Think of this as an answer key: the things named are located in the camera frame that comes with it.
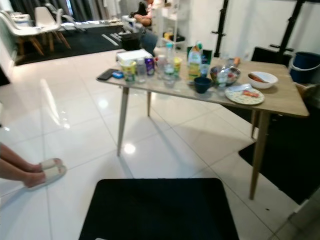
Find yellow juice carton green cap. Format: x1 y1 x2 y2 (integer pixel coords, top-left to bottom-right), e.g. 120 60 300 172
187 42 204 81

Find person's bare leg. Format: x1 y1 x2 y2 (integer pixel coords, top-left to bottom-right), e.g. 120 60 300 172
0 143 48 171
0 157 48 188

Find white chair wooden legs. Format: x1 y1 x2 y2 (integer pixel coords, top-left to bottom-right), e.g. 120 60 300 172
0 11 46 57
34 6 72 51

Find dark room rug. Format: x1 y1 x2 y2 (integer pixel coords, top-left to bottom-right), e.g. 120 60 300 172
14 27 131 66

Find black smartphone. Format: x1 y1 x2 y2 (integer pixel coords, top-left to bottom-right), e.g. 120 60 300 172
97 69 116 82

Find yellow green paper cup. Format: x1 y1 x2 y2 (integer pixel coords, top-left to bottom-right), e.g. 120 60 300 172
121 60 137 83

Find white flat box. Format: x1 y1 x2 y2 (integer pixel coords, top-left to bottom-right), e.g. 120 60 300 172
116 49 154 64

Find clear glass tumbler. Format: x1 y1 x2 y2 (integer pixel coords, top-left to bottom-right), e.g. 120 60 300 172
135 58 147 84

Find black bin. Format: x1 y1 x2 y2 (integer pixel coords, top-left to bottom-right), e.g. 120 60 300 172
119 32 143 52

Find purple drink can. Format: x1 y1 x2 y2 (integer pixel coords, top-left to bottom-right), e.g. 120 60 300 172
144 57 156 76

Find clear glass jar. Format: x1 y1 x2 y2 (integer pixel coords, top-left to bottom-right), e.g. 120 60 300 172
156 55 167 79

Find tall clear water bottle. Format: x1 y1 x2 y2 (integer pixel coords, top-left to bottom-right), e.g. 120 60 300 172
163 42 177 87

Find seated person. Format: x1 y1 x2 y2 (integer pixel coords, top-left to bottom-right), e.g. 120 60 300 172
132 0 163 53

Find yellow drink can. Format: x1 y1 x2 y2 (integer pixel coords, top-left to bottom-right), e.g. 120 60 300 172
173 56 183 76

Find white shelf unit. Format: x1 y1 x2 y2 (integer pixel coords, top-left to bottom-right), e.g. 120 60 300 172
157 0 188 48

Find dark blue cup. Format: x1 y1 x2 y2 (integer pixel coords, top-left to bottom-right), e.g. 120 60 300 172
194 77 213 94

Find dark green box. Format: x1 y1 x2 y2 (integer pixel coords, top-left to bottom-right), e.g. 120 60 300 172
187 46 213 66

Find small clear plastic bottle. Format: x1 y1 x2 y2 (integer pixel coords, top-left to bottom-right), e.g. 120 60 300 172
217 54 230 97

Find shiny metal bowl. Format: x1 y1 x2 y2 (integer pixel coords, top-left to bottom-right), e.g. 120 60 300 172
210 65 241 86

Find clear plastic wrap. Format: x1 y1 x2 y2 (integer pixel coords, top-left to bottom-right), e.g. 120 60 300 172
228 83 250 94

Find black stand pole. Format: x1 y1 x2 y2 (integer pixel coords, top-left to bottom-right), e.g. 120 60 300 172
270 0 307 63
211 0 230 57

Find patterned round plate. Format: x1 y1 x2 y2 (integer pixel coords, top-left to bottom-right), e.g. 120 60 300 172
225 84 265 106

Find white bowl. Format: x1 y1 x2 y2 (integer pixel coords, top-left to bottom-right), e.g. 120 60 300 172
247 71 279 90

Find black low box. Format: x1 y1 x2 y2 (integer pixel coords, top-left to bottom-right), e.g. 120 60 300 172
251 47 293 67

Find light wooden table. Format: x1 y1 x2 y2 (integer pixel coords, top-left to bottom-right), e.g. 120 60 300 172
96 50 310 201

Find black flat floor mat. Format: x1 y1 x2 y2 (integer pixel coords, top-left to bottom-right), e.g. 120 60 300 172
222 102 320 205

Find small wooden crate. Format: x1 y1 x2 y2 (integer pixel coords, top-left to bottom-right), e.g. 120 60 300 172
296 82 320 98

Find blue plastic bucket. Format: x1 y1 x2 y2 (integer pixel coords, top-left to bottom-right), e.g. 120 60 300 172
288 51 320 85

